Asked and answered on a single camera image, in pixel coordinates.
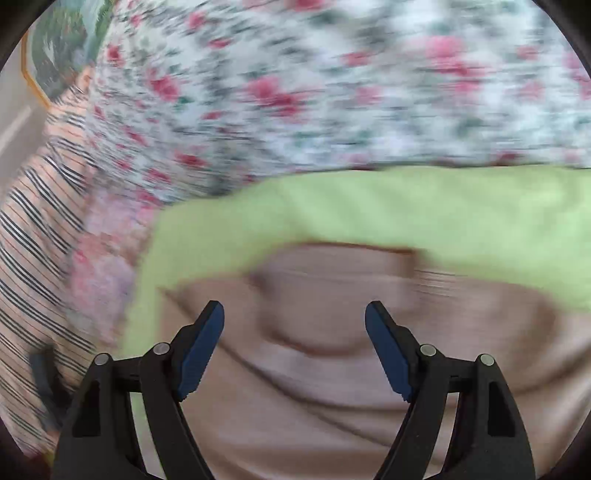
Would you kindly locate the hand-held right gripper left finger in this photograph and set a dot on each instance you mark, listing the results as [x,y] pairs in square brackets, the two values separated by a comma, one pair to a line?
[201,350]

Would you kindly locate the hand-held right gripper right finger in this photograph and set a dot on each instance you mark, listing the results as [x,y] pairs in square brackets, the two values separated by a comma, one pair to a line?
[388,350]

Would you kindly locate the pastel floral pillow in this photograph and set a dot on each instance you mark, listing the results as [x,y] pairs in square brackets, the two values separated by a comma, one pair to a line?
[101,267]

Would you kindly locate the rose print floral bedsheet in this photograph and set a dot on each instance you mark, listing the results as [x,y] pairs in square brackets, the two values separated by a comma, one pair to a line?
[323,69]

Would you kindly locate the pink knit sweater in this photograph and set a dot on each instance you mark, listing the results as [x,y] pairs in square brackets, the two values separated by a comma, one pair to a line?
[318,415]

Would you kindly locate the light green bed sheet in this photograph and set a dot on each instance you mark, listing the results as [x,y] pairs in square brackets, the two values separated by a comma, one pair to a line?
[369,207]

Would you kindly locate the green picture with orange frame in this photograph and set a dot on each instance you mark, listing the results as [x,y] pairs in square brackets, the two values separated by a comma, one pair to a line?
[60,50]

